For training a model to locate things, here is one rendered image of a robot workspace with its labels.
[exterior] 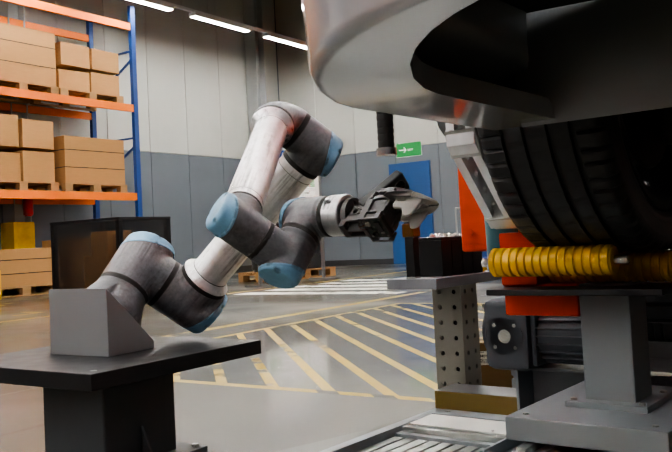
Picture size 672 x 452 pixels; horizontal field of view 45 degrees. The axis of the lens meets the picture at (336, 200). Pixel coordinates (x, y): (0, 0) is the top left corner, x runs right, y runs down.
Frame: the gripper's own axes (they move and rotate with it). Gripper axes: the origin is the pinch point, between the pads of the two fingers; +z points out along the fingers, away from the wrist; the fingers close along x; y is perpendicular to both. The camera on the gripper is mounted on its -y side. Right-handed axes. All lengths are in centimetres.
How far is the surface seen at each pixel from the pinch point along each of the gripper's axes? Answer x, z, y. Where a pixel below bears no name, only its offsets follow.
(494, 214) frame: -7.8, 9.2, -3.2
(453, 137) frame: 12.5, 8.7, -4.0
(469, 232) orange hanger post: -49, -27, -39
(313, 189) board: -507, -667, -581
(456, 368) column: -90, -43, -20
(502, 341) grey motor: -54, -8, -6
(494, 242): -26.9, -1.9, -13.5
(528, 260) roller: -12.9, 16.8, 4.7
